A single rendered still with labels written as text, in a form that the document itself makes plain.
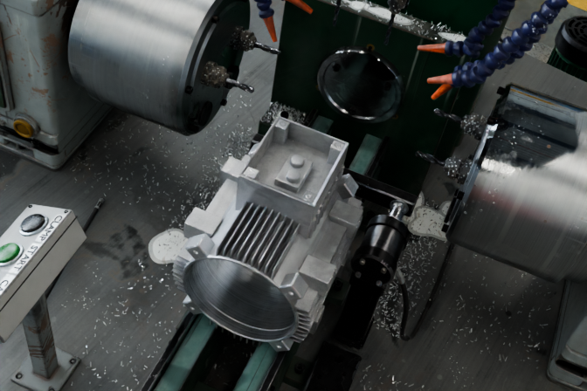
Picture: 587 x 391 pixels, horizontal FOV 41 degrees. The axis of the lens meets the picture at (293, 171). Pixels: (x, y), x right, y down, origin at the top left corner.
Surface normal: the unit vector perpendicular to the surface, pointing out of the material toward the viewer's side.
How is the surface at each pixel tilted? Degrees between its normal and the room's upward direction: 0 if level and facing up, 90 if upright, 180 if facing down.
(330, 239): 0
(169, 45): 47
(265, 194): 90
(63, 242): 68
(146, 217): 0
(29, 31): 89
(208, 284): 51
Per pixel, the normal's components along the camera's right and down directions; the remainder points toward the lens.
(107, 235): 0.13, -0.66
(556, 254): -0.37, 0.58
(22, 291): 0.90, 0.09
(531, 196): -0.24, 0.14
